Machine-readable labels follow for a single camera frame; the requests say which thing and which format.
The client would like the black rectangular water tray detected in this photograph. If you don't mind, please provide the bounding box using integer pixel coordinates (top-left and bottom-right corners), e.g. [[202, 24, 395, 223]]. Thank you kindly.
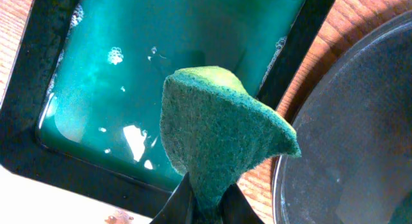
[[1, 0, 335, 217]]

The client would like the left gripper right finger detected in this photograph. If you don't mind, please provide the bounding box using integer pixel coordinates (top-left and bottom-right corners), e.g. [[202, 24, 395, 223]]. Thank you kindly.
[[220, 184, 263, 224]]

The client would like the green sponge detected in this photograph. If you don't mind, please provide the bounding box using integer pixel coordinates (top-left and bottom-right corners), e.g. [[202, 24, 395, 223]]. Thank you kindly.
[[160, 66, 301, 221]]

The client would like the black round tray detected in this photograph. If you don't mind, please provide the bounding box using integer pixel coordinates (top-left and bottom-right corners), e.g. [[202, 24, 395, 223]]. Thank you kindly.
[[272, 12, 411, 224]]

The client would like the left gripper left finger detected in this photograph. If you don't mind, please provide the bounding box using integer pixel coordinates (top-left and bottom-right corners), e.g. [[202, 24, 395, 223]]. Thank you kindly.
[[150, 173, 195, 224]]

